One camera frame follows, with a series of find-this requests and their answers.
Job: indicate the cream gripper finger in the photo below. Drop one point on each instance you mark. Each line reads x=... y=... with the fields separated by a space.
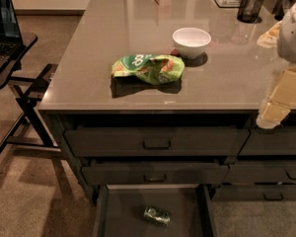
x=279 y=101
x=269 y=38

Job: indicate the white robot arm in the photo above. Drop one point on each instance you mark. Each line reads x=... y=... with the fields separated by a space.
x=286 y=41

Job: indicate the top right drawer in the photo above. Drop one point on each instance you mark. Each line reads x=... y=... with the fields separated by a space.
x=278 y=141

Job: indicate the middle right drawer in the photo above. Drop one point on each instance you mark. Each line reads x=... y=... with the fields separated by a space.
x=245 y=172

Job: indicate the middle left drawer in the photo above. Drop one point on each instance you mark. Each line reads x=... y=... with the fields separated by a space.
x=154 y=172

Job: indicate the bottom right drawer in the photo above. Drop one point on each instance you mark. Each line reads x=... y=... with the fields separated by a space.
x=254 y=193

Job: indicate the grey counter cabinet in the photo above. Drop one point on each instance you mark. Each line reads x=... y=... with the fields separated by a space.
x=221 y=88

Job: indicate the top left drawer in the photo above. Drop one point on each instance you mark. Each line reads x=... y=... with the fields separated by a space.
x=156 y=141

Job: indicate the open bottom left drawer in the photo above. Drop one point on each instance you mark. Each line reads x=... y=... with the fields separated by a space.
x=120 y=211

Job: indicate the black mesh cup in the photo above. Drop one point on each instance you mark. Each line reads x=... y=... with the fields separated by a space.
x=281 y=7
x=249 y=10

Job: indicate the white bowl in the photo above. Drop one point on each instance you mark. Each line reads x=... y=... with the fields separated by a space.
x=191 y=42

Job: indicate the green chip bag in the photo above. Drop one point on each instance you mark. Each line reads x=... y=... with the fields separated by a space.
x=154 y=69

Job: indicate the black laptop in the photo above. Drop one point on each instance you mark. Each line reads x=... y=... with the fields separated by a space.
x=11 y=42

